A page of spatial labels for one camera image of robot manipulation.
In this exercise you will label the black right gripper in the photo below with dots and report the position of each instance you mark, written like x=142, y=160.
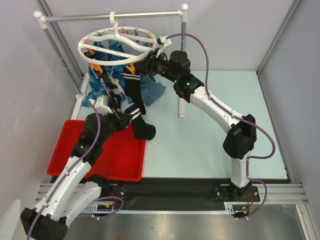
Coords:
x=146, y=64

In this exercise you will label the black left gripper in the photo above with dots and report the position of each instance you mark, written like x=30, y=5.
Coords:
x=123, y=120

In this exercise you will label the orange clothes peg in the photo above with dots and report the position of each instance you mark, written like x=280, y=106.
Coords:
x=89, y=53
x=131, y=68

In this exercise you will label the black white-striped sock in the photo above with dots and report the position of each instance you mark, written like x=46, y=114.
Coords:
x=132, y=87
x=141, y=129

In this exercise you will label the white round clip hanger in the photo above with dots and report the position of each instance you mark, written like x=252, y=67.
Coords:
x=136, y=42

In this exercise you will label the yellow-orange clothes peg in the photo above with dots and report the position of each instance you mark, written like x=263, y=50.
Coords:
x=96, y=67

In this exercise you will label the black blue sunrise sock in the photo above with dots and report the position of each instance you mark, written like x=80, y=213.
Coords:
x=97, y=82

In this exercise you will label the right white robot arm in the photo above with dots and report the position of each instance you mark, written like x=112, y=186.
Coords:
x=240, y=132

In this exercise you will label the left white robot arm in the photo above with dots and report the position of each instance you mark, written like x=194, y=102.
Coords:
x=54, y=213

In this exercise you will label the teal t-shirt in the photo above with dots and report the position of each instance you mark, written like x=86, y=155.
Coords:
x=150, y=89

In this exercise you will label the blue shark-print shorts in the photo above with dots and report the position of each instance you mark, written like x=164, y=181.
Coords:
x=114, y=72

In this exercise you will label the red plastic tray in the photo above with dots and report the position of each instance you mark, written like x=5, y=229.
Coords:
x=122, y=158

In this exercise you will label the white metal clothes rack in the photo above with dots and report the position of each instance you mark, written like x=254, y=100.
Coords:
x=49, y=24

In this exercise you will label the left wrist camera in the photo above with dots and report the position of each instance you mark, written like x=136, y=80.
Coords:
x=101, y=105

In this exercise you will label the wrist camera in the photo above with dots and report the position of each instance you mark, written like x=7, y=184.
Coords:
x=162, y=42
x=101, y=105

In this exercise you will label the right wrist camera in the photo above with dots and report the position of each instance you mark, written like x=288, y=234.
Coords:
x=162, y=42

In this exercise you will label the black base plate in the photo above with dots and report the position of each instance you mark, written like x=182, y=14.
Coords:
x=178, y=194

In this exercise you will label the aluminium frame rail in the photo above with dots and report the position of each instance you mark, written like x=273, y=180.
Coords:
x=278, y=194

